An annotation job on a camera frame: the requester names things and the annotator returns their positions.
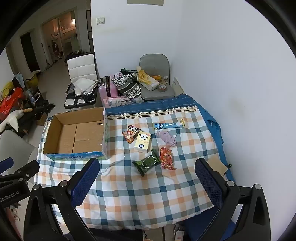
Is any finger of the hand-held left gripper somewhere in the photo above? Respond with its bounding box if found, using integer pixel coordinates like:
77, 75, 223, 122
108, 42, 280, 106
0, 157, 14, 175
0, 160, 40, 184

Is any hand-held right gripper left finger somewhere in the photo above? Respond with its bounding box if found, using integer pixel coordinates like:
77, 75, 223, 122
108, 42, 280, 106
23, 158, 100, 241

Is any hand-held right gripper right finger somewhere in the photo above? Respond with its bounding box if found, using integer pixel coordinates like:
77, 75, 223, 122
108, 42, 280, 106
195, 158, 271, 241

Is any red snack packet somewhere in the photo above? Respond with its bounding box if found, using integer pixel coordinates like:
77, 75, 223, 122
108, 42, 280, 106
159, 147, 176, 170

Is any purple sock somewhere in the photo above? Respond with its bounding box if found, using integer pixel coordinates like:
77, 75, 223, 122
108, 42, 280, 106
155, 130, 177, 147

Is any green wet wipes pack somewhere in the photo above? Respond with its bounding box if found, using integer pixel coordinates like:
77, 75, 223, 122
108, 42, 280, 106
132, 149, 162, 178

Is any cartoon print snack packet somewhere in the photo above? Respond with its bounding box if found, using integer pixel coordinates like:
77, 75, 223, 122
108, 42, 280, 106
122, 125, 141, 144

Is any cream tissue pack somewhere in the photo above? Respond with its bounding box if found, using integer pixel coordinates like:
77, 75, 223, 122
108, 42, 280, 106
134, 131, 152, 153

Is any blue toothpaste tube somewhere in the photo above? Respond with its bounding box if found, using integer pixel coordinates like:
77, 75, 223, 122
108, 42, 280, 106
154, 119, 186, 130

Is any flat cardboard piece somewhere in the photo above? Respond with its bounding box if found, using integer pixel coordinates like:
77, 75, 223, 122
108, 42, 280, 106
206, 154, 228, 178

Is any grey plastic chair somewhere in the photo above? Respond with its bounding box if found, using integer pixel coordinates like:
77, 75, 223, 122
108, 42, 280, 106
0, 129, 36, 163

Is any white goose plush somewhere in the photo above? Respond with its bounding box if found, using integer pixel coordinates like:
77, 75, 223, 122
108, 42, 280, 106
0, 109, 31, 133

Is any small cardboard box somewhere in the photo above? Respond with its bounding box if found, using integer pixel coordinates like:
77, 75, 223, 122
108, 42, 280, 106
36, 112, 48, 126

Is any plaid blanket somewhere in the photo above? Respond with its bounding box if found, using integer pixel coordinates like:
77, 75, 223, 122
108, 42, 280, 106
34, 108, 219, 230

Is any white power strip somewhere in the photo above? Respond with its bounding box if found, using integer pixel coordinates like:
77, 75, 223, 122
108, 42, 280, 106
174, 226, 185, 241

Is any blue bed sheet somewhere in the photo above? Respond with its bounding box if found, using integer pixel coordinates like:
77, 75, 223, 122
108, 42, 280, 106
105, 93, 235, 241

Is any red plastic bag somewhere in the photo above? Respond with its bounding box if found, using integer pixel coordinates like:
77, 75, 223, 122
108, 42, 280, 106
0, 88, 25, 120

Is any black folded stroller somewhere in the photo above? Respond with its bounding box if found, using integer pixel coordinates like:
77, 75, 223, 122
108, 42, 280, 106
23, 100, 56, 137

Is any yellow cloth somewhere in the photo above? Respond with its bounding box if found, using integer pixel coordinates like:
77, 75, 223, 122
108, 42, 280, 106
1, 81, 14, 95

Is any yellow plastic bag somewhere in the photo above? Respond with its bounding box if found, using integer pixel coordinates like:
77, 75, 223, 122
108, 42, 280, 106
24, 71, 41, 88

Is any pink floral package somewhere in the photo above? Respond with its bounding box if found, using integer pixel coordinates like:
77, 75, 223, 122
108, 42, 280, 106
102, 96, 142, 108

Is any pink suitcase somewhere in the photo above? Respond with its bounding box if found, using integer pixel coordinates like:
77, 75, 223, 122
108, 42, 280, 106
98, 75, 119, 102

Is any pile of grey bags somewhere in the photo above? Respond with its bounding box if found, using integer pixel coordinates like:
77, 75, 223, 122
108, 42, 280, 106
65, 77, 99, 102

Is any white panel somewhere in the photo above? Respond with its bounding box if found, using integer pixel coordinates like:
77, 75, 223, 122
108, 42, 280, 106
173, 77, 185, 96

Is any black white patterned tote bag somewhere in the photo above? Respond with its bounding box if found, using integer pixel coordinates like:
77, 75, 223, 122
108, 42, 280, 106
111, 68, 142, 99

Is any white padded chair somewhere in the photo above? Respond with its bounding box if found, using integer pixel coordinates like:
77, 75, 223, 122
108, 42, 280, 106
64, 54, 99, 109

